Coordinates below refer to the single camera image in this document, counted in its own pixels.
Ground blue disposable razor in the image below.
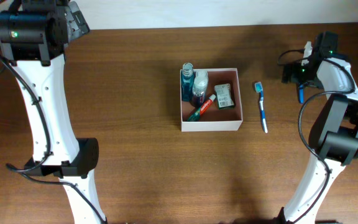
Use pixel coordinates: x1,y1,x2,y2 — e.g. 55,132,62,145
297,85,304,104

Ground blue white toothbrush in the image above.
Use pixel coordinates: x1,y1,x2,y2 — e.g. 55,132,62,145
254,82,268,134

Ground green white soap box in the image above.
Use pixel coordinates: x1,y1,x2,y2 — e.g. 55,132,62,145
214,83,235,110

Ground purple pump soap bottle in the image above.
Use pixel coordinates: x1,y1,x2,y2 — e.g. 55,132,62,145
191,70,209,107

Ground teal mouthwash bottle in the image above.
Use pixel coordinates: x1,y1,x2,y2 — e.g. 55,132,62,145
181,62,195,101

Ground Colgate toothpaste tube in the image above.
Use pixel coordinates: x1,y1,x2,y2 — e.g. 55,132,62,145
187,94,216,121

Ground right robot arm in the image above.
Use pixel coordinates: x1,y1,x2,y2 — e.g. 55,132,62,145
274,31,358,223

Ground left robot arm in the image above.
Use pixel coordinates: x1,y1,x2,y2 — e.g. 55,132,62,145
0,0,107,223

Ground white open cardboard box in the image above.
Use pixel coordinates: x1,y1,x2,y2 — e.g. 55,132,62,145
180,68,243,132

